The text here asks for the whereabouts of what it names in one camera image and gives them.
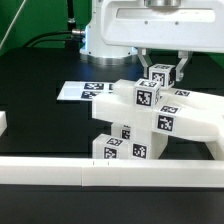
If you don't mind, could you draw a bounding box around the black cable with connector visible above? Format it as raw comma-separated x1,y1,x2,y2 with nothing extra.
23,28,87,48

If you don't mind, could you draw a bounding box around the white U-shaped obstacle wall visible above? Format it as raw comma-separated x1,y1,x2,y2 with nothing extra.
0,111,224,187

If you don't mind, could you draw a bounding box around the black vertical pole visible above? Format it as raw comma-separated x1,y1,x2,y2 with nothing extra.
66,0,76,30

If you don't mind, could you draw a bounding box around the thin white cable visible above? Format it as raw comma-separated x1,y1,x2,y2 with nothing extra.
0,0,28,51

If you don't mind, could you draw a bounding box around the white tagged cube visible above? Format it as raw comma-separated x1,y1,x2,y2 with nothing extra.
134,79,161,108
149,64,175,90

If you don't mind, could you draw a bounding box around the white chair back frame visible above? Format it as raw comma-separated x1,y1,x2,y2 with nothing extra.
92,80,224,144

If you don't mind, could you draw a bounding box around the white marker base plate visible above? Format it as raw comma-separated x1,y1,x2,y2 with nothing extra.
57,81,113,101

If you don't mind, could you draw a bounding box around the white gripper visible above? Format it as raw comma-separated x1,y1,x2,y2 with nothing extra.
101,0,224,82

